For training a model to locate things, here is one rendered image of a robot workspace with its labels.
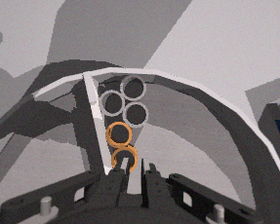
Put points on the grey metal ring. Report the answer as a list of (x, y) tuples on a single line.
[(129, 79), (103, 99), (125, 114)]

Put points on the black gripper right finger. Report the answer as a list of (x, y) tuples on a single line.
[(207, 205)]

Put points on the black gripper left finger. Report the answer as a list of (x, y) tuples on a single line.
[(44, 204)]

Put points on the grey round turntable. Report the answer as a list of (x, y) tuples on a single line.
[(183, 134)]

